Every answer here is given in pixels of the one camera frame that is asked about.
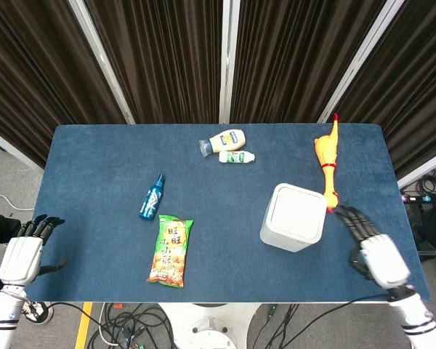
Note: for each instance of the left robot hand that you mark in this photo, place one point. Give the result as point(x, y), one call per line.
point(22, 254)

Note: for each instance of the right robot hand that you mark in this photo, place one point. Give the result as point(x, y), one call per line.
point(383, 258)

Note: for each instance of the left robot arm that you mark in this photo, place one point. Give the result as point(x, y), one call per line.
point(0, 320)

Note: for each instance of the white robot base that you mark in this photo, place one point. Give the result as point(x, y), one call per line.
point(207, 327)

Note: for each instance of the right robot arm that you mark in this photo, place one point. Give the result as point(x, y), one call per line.
point(418, 320)

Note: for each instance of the white square box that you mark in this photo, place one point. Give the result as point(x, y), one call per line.
point(294, 214)

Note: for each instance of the black garment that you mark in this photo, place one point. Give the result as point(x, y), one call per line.
point(0, 225)

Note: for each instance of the black white shoe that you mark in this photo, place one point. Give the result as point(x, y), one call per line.
point(38, 313)

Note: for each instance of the yellow rubber chicken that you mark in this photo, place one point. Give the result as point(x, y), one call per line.
point(327, 152)

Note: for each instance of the blue spray bottle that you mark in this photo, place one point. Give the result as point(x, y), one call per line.
point(150, 201)

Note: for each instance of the green snack bag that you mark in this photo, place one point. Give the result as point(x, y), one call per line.
point(170, 251)

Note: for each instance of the blue table cover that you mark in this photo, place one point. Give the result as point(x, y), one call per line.
point(221, 225)

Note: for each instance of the dark brown curtain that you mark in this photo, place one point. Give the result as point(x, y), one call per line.
point(167, 62)
point(40, 72)
point(421, 91)
point(294, 62)

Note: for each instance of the small white green bottle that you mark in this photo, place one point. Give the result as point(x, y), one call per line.
point(236, 157)

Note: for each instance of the cream mayonnaise bottle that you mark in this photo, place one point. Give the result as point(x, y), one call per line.
point(227, 141)

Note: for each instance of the white frame rail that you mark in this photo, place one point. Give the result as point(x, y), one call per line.
point(425, 165)

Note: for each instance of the white frame post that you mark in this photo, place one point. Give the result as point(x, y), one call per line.
point(102, 60)
point(359, 60)
point(227, 62)

